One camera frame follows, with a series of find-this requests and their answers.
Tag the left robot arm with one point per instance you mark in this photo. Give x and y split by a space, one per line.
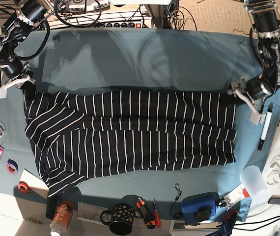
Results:
265 19

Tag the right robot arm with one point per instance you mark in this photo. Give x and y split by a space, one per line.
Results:
31 15

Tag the navy white striped t-shirt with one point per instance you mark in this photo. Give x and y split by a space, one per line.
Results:
75 138

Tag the purple tape roll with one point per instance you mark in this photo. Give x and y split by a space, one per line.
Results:
12 166

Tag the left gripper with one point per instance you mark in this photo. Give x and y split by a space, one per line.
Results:
237 89

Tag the translucent plastic cup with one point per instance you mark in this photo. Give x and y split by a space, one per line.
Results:
254 183

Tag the white red card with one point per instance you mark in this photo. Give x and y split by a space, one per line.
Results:
236 195

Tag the black remote control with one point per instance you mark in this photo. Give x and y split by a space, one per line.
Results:
51 207

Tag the black mug with yellow leaves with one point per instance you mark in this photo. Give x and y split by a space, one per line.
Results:
119 220

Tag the orange black utility knife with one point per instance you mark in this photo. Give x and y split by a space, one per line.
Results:
147 215

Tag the white paper sheet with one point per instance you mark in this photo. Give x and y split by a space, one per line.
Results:
33 181

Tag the orange tape roll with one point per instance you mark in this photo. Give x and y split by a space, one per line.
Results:
23 187

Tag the white power strip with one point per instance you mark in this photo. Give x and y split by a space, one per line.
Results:
107 19

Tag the grey flat adapter box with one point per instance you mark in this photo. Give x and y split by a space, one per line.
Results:
274 200

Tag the red handled screwdriver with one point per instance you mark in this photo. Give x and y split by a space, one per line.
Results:
156 215

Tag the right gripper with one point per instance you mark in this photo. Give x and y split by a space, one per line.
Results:
19 77

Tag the white black marker pen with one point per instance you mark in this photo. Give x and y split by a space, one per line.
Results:
266 126

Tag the blue clamp device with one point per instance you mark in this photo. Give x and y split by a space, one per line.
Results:
199 209

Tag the orange drink bottle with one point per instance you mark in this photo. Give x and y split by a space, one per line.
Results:
62 218

